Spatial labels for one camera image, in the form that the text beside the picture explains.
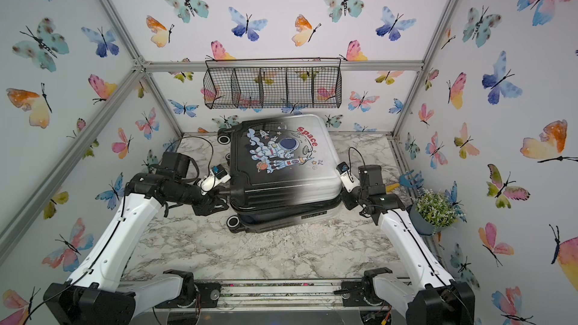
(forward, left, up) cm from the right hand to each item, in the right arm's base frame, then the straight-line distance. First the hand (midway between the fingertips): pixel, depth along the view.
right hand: (350, 186), depth 82 cm
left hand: (-9, +43, +4) cm, 44 cm away
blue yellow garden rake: (+16, -29, -19) cm, 38 cm away
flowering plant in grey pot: (-8, -26, -1) cm, 28 cm away
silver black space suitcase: (-1, +23, +8) cm, 24 cm away
